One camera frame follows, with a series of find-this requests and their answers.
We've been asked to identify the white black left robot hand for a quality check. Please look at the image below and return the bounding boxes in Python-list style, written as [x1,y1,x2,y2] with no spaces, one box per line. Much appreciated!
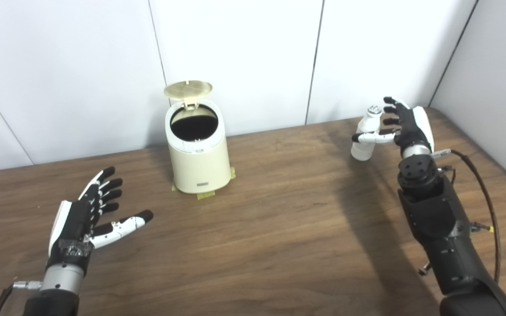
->
[47,166,154,277]

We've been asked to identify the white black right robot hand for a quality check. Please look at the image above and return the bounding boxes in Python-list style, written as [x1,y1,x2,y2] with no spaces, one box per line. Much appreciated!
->
[352,97,435,159]

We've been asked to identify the small white plastic bottle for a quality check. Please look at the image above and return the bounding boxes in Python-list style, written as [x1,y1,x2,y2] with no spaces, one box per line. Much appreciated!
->
[351,105,383,161]

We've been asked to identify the cream round bin lid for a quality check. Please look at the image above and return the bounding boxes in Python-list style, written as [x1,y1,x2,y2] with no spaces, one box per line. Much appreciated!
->
[164,80,213,110]

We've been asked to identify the cream-colored cylindrical bin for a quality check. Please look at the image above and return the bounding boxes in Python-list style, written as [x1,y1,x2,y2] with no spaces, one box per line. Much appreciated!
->
[165,99,231,194]

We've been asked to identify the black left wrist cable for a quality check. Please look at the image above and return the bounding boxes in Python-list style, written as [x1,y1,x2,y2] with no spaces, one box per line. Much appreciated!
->
[0,281,43,316]

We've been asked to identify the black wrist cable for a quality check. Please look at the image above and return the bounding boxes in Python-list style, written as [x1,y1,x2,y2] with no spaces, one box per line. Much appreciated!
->
[0,281,43,316]
[431,149,502,284]

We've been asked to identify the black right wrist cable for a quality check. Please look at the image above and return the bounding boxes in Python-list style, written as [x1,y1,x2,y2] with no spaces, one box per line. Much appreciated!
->
[431,149,502,284]

